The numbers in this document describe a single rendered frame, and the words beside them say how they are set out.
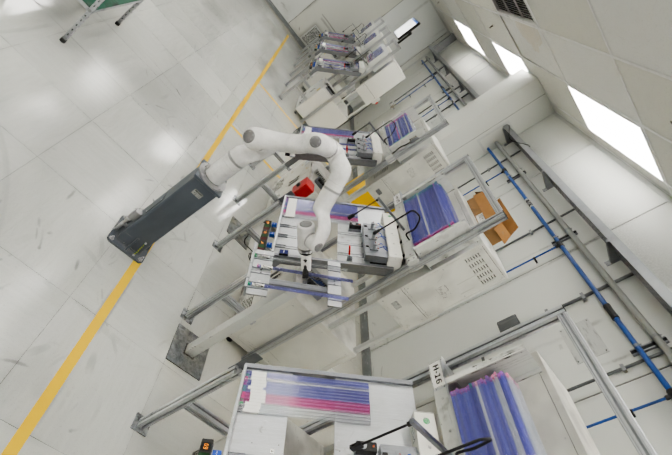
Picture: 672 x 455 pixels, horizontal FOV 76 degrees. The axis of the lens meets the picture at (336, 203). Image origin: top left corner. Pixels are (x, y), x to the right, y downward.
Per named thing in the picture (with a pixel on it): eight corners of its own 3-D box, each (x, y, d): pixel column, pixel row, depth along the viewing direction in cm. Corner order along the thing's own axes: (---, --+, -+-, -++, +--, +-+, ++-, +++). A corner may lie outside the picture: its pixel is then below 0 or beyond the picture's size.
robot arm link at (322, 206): (352, 201, 205) (321, 256, 209) (332, 187, 215) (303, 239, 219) (340, 197, 198) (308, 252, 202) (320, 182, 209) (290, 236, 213)
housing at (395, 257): (384, 275, 254) (389, 256, 247) (378, 229, 297) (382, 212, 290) (397, 277, 255) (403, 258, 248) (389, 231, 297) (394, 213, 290)
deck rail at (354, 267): (270, 262, 248) (270, 254, 245) (270, 260, 250) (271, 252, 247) (391, 277, 252) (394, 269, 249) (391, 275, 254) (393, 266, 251)
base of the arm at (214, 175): (195, 174, 229) (219, 154, 223) (203, 158, 245) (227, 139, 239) (221, 198, 237) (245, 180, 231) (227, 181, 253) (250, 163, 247)
